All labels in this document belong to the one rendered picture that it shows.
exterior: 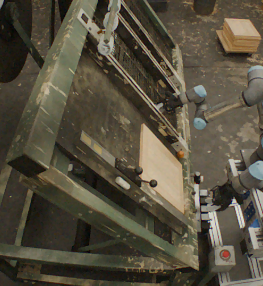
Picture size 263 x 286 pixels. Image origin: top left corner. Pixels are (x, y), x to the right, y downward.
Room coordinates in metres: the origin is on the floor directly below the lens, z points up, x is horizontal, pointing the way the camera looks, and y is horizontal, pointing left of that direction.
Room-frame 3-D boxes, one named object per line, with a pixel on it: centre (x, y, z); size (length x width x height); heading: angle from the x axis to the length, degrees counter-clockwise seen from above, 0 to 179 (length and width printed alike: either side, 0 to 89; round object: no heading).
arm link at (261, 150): (1.10, -0.85, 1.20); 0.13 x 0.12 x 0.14; 165
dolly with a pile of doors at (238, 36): (4.06, -1.62, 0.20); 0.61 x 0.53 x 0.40; 4
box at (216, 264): (0.51, -0.54, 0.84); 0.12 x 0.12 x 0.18; 87
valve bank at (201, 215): (0.96, -0.50, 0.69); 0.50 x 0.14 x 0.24; 177
